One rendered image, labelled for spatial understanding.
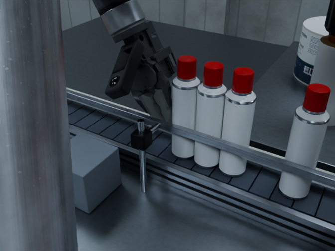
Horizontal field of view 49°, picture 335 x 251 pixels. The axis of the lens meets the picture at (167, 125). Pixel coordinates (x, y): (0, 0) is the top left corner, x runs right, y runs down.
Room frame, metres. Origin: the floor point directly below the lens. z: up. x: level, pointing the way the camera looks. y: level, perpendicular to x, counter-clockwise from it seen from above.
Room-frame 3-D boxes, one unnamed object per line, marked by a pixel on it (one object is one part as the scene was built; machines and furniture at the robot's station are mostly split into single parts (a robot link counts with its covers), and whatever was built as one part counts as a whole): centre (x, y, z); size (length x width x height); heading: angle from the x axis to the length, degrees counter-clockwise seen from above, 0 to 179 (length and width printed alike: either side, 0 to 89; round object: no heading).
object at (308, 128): (0.48, -0.22, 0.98); 0.05 x 0.05 x 0.20
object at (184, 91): (0.60, -0.03, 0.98); 0.05 x 0.05 x 0.20
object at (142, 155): (0.55, 0.04, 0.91); 0.07 x 0.03 x 0.17; 149
